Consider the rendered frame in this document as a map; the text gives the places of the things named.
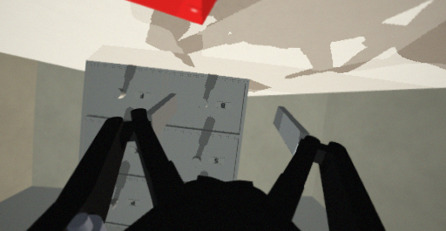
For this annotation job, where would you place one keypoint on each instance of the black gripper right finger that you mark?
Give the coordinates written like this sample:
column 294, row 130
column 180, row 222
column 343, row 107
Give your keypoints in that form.
column 348, row 205

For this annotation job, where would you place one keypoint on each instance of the grey chest of drawers with cream top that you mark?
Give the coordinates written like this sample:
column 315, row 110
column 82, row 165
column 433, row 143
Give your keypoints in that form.
column 85, row 115

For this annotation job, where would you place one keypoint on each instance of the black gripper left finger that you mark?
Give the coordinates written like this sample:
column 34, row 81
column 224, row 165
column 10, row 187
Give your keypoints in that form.
column 85, row 200

